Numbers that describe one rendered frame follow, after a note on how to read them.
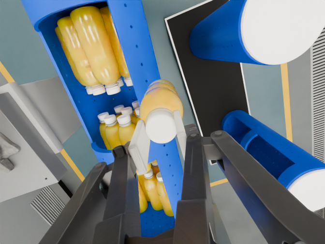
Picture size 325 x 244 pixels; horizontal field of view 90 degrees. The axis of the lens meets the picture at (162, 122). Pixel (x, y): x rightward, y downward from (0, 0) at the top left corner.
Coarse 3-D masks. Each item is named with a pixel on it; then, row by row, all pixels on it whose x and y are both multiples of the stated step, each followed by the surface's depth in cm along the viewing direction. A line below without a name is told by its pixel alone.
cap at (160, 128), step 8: (160, 112) 19; (168, 112) 20; (152, 120) 19; (160, 120) 19; (168, 120) 19; (152, 128) 19; (160, 128) 19; (168, 128) 19; (152, 136) 20; (160, 136) 20; (168, 136) 20
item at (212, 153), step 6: (186, 126) 16; (192, 126) 16; (186, 132) 15; (192, 132) 15; (198, 132) 14; (204, 138) 13; (210, 138) 13; (204, 144) 12; (210, 144) 12; (204, 150) 13; (210, 150) 12; (216, 150) 12; (210, 156) 13; (216, 156) 12
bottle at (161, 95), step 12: (156, 84) 30; (168, 84) 31; (144, 96) 26; (156, 96) 23; (168, 96) 23; (144, 108) 23; (156, 108) 21; (168, 108) 22; (180, 108) 23; (144, 120) 23
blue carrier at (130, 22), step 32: (32, 0) 33; (64, 0) 31; (96, 0) 33; (128, 0) 36; (128, 32) 37; (64, 64) 50; (128, 64) 38; (96, 96) 61; (128, 96) 67; (96, 128) 60; (160, 160) 50; (160, 224) 72
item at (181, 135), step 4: (176, 112) 19; (176, 116) 18; (180, 116) 18; (176, 120) 17; (180, 120) 16; (176, 124) 16; (180, 124) 15; (176, 128) 15; (180, 128) 14; (180, 132) 14; (184, 132) 14; (180, 136) 14; (184, 136) 14; (180, 140) 14; (184, 140) 14; (180, 144) 14; (184, 144) 14; (184, 148) 14; (184, 152) 14; (184, 156) 14
